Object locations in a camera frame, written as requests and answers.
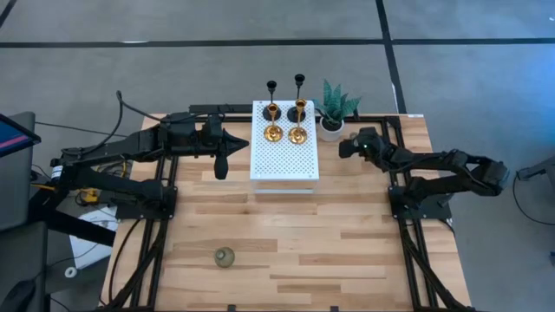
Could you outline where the black stand beam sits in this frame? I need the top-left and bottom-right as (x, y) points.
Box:
(25, 185), (116, 248)

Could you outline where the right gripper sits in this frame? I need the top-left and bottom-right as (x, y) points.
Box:
(338, 139), (378, 163)

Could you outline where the black aluminium extrusion frame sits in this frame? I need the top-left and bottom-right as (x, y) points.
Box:
(97, 113), (478, 312)

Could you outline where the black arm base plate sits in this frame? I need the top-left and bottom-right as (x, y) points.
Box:
(114, 185), (178, 220)
(388, 185), (452, 221)

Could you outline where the gray stand leg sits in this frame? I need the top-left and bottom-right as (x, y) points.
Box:
(515, 156), (555, 181)

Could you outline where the white perforated metal shelf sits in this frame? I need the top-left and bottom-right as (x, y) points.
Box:
(250, 100), (321, 195)

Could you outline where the black bar behind table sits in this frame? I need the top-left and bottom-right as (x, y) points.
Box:
(188, 104), (254, 115)

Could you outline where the tall black candlestick holder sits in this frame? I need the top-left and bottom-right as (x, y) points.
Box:
(286, 73), (307, 124)

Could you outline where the short gold candlestick holder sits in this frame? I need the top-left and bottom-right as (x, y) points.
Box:
(263, 102), (284, 143)

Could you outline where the olive green round knob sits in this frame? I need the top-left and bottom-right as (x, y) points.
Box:
(213, 246), (236, 269)

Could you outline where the white paper sheet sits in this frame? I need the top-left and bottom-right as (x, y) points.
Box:
(69, 205), (119, 270)

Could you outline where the tall gold candlestick holder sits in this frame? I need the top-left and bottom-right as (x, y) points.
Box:
(288, 98), (309, 146)

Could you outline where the thin black floor cable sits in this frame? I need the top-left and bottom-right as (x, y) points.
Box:
(513, 171), (555, 226)
(34, 121), (131, 139)

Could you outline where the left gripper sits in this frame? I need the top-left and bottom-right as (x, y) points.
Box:
(194, 129), (251, 181)

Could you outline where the gray computer case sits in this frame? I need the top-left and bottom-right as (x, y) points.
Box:
(0, 111), (36, 231)

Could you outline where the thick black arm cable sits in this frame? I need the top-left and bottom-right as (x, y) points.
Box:
(114, 89), (174, 125)

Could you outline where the monitor with blue screen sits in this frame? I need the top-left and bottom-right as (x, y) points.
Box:
(0, 113), (42, 158)

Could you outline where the green plant in white pot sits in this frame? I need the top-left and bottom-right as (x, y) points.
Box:
(311, 79), (362, 143)

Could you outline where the short black candlestick holder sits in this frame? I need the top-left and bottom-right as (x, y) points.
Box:
(262, 80), (283, 123)

